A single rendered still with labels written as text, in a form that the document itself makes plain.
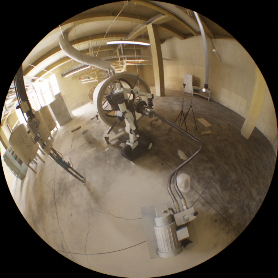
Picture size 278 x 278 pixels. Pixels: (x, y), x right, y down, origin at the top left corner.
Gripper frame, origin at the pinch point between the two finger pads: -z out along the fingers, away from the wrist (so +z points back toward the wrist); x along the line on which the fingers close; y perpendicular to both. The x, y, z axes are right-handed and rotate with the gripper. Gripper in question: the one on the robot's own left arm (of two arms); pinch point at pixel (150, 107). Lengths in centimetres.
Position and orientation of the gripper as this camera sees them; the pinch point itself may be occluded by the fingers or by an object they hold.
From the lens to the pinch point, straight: 156.2
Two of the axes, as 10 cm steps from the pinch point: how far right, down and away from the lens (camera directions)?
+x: 8.3, -4.4, 3.3
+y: -5.4, -5.1, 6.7
